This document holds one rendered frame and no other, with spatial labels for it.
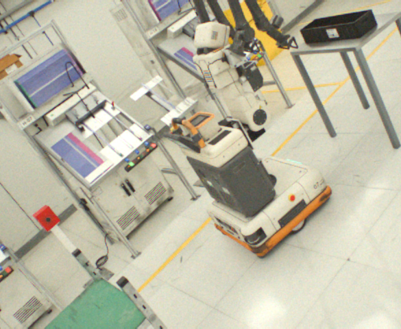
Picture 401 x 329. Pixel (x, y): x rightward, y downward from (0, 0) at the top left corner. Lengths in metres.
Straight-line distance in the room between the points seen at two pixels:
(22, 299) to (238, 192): 2.06
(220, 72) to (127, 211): 1.80
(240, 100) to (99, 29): 3.34
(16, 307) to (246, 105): 2.41
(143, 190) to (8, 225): 1.92
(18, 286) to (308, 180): 2.38
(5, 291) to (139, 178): 1.43
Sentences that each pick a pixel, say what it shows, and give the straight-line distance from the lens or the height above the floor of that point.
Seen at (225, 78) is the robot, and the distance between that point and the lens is 2.85.
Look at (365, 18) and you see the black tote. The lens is 3.24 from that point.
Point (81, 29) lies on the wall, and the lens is 5.83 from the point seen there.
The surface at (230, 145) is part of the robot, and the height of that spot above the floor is 0.76.
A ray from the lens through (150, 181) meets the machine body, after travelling 4.22.
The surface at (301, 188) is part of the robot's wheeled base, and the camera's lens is 2.97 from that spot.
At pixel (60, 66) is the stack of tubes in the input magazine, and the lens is 4.08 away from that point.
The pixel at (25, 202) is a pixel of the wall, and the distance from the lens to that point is 5.55.
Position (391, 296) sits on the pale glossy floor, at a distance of 2.45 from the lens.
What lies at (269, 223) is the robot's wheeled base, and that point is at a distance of 2.89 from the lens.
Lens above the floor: 1.78
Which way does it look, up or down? 22 degrees down
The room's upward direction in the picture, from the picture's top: 32 degrees counter-clockwise
